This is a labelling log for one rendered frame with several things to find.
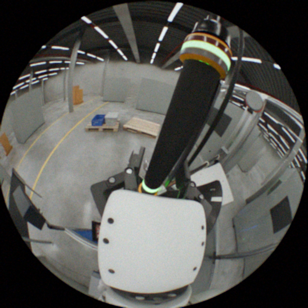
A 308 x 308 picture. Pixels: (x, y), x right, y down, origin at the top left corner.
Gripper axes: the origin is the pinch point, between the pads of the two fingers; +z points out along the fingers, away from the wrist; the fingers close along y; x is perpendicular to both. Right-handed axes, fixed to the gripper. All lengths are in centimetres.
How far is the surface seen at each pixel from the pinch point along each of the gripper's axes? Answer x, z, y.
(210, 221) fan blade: -6.6, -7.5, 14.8
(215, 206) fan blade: -6.6, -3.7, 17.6
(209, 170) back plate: -20.4, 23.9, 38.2
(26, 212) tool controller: -26, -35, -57
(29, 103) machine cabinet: 8, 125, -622
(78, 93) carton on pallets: -62, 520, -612
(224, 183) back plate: -15.8, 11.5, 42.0
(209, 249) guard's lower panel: -60, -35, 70
